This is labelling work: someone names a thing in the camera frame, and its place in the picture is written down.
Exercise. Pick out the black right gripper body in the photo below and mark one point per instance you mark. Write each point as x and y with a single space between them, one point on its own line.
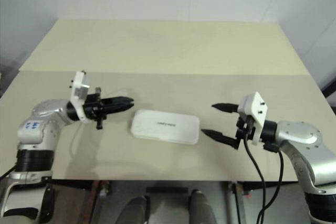
241 129

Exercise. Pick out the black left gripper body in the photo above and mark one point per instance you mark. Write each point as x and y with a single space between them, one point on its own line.
93 107

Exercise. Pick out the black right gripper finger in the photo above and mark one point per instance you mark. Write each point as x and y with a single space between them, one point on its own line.
220 137
227 107

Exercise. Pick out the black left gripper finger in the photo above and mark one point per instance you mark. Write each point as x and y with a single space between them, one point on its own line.
118 100
118 108

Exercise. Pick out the white plastic pencil case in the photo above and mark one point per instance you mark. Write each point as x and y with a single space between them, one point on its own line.
162 132

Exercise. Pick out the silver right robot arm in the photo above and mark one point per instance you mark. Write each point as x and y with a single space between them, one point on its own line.
299 132

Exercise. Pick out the grey metal table leg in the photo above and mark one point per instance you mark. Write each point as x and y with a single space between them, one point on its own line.
237 203

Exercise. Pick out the dark rounded shape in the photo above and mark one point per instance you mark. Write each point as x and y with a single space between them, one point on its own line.
136 211
200 208

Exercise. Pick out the rusty metal table leg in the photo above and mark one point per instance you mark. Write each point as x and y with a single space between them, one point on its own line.
94 203

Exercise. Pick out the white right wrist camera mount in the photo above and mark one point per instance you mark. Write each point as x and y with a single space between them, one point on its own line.
256 111

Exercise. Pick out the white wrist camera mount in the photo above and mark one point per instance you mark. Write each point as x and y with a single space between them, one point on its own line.
256 111
80 85

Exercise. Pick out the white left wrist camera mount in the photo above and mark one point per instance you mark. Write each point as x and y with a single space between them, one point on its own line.
80 85

